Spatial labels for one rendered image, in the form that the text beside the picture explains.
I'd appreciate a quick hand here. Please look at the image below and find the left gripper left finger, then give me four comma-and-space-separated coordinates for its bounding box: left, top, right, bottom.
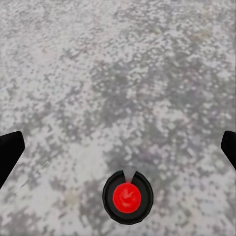
0, 131, 25, 189

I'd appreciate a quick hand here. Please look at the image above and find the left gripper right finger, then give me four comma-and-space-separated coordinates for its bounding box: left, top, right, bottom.
221, 130, 236, 169

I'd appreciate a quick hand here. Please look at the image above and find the pesticide atomizer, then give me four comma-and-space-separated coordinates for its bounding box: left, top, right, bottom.
102, 165, 154, 225

